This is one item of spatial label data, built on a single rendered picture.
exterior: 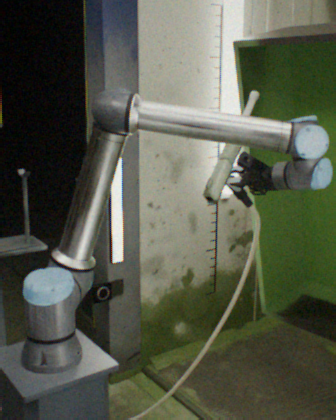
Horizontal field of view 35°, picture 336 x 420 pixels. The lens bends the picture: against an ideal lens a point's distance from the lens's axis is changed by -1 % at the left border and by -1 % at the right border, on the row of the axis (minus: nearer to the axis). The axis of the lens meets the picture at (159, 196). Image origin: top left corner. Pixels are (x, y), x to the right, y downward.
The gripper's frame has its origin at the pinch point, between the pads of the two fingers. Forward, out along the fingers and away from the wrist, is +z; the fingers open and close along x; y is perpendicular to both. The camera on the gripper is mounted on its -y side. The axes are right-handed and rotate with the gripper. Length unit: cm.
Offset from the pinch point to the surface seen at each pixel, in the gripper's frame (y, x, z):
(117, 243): 30, -12, 77
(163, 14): -21, 80, 56
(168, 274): 69, -7, 78
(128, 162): 11, 20, 71
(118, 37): -31, 56, 63
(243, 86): 0.4, 44.4, 10.3
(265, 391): 114, -40, 32
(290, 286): 92, 5, 23
